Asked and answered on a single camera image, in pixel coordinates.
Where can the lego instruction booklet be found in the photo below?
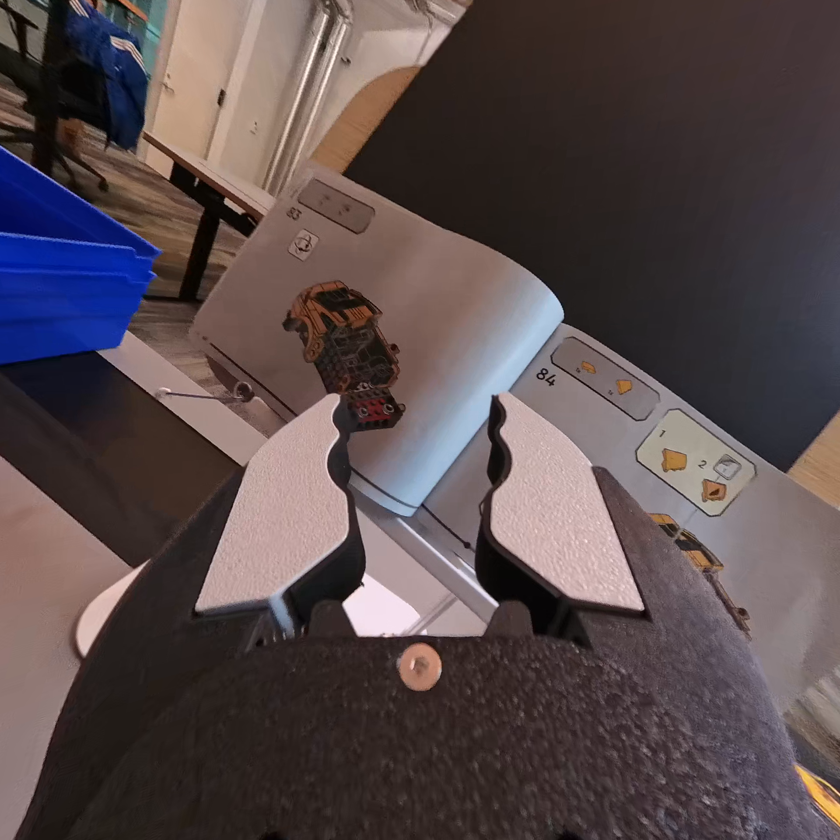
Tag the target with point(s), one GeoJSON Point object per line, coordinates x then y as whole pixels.
{"type": "Point", "coordinates": [426, 315]}

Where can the wooden top desk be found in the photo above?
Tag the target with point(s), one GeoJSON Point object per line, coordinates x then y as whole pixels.
{"type": "Point", "coordinates": [210, 174]}

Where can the blue plastic bin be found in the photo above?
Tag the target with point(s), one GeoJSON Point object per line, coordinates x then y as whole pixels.
{"type": "Point", "coordinates": [59, 308]}
{"type": "Point", "coordinates": [59, 210]}

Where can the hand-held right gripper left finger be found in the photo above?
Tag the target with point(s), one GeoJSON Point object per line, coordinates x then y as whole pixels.
{"type": "Point", "coordinates": [275, 525]}

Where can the silver wall pipes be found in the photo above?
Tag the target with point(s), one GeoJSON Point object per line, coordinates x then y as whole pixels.
{"type": "Point", "coordinates": [308, 85]}

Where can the white door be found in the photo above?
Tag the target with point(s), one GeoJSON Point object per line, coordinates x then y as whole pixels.
{"type": "Point", "coordinates": [197, 72]}

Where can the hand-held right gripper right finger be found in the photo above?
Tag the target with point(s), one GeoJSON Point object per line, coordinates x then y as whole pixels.
{"type": "Point", "coordinates": [564, 525]}

